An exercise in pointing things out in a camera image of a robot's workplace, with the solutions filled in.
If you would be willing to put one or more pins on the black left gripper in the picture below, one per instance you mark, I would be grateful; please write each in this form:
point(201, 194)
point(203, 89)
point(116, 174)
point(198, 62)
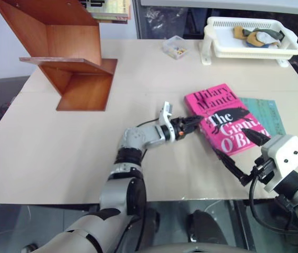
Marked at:
point(180, 127)

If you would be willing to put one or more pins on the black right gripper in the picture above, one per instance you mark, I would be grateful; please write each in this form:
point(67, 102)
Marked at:
point(264, 168)

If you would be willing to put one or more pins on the pink Hilary Mantel book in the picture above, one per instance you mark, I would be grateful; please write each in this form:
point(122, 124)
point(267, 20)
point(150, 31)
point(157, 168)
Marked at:
point(218, 105)

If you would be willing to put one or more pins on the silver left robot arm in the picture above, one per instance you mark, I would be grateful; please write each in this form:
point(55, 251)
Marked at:
point(124, 184)

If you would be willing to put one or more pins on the teal green book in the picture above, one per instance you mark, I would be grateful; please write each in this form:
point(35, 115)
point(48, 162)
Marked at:
point(266, 113)

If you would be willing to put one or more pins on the thin book red edge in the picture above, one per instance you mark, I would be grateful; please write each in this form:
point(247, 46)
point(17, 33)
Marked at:
point(112, 18)

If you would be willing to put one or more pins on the zigzag wooden bookshelf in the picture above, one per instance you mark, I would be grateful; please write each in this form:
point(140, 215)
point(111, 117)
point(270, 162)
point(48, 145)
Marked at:
point(72, 42)

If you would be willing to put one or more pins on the small clear plastic box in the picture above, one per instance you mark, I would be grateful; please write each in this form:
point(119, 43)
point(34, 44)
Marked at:
point(176, 47)

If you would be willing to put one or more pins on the white plastic basket rack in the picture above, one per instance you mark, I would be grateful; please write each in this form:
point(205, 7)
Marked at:
point(225, 47)

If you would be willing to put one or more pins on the mustard yellow cloth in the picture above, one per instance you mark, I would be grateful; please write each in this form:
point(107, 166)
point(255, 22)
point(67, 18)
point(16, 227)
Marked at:
point(239, 32)

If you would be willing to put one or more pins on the blue and yellow cloth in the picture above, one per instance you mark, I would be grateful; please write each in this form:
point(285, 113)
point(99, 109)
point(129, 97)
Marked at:
point(254, 40)

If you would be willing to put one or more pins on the white cloth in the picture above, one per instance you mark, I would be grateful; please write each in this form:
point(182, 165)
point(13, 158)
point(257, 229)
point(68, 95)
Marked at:
point(267, 39)

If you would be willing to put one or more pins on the grey robot torso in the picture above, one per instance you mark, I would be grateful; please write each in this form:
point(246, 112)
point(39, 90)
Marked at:
point(191, 249)

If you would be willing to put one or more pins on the grey background cabinet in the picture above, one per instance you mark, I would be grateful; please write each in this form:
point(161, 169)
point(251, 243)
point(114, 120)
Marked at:
point(217, 10)

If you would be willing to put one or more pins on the dark green cloth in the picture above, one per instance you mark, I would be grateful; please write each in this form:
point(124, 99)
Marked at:
point(268, 32)

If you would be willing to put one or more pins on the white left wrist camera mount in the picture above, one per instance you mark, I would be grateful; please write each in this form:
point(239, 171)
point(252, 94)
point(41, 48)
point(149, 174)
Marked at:
point(164, 116)

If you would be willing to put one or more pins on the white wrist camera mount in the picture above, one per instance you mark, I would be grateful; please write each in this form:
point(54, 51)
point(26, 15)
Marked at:
point(164, 116)
point(283, 150)

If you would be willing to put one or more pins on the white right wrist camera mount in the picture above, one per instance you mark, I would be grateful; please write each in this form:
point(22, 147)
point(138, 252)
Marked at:
point(283, 150)

